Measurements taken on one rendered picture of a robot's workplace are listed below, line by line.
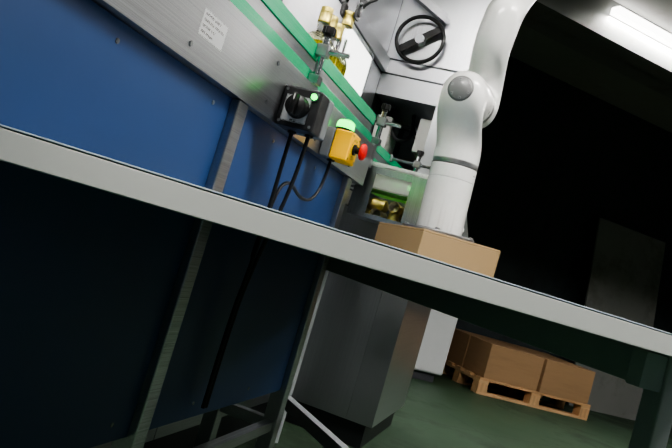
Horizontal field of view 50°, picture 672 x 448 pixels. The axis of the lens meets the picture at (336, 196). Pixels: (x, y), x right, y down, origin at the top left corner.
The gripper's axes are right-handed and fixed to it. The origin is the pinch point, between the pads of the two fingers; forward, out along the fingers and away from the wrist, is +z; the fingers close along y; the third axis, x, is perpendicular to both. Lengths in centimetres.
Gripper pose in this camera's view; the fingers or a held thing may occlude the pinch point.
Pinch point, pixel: (351, 11)
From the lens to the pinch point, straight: 212.2
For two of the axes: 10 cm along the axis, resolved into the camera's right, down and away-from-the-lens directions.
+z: -2.9, 9.6, -0.7
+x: 2.7, 1.6, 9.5
